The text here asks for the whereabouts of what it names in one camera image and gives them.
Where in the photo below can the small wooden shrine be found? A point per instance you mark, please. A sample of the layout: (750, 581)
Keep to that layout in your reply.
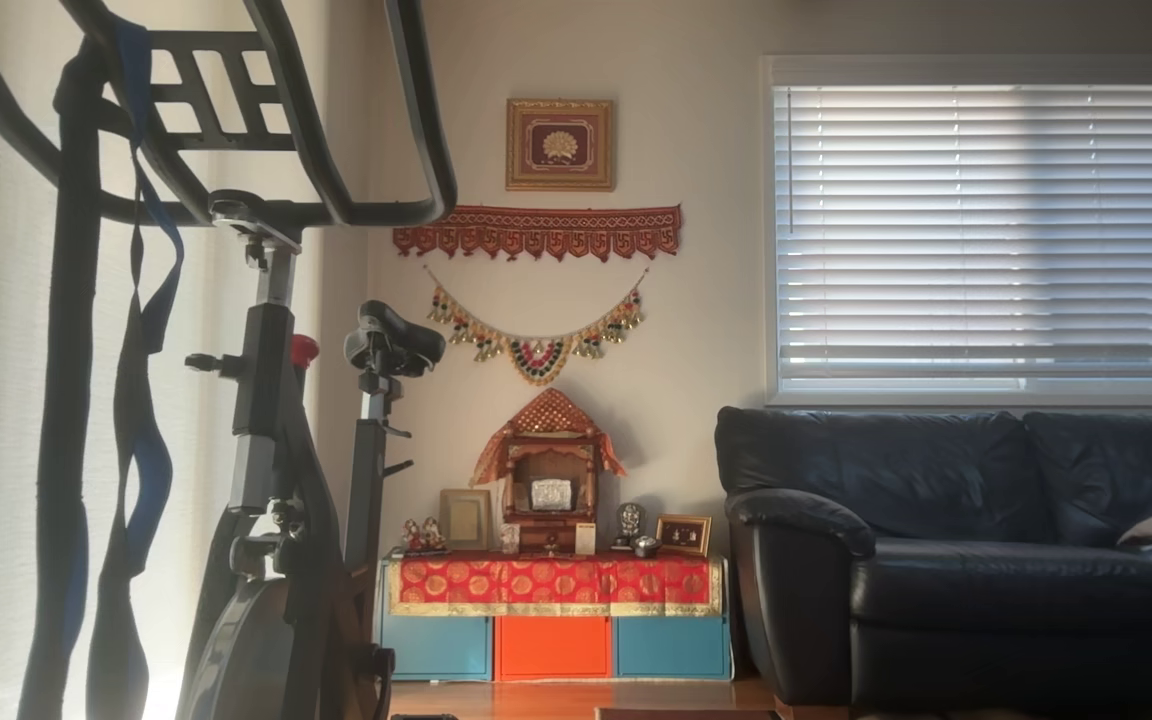
(548, 455)

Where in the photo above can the dark idol statue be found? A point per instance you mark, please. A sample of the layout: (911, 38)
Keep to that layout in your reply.
(629, 520)

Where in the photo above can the small white card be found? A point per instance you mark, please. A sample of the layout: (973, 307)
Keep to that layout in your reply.
(586, 540)

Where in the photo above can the small clear jar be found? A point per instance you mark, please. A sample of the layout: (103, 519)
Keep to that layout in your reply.
(509, 540)

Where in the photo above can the small metal bowl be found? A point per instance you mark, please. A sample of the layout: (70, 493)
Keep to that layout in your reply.
(646, 547)

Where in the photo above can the small gold framed picture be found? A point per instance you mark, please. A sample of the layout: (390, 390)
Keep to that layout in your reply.
(684, 536)

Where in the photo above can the red and gold cloth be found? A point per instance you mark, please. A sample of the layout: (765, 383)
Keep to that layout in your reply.
(551, 582)

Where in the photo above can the small colourful figurines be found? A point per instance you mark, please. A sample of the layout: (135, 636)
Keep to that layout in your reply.
(424, 537)

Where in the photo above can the blue and orange cabinet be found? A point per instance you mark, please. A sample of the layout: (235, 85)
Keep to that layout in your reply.
(551, 648)

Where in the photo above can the black exercise bike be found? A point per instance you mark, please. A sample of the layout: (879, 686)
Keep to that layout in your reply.
(261, 370)

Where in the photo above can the black leather sofa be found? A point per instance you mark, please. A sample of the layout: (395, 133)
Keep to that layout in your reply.
(936, 600)

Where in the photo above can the white window blind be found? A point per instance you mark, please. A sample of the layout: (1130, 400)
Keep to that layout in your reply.
(986, 220)

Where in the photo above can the white curtain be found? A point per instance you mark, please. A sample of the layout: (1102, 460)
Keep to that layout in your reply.
(6, 400)

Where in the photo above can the beaded wall garland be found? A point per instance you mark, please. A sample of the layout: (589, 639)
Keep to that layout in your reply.
(536, 362)

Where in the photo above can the red embroidered wall hanging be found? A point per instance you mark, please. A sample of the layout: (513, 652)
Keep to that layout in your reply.
(536, 232)

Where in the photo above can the beige photo frame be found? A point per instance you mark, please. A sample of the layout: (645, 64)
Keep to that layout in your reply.
(465, 520)

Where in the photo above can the gold framed wall picture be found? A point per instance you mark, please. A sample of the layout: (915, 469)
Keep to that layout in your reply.
(561, 145)

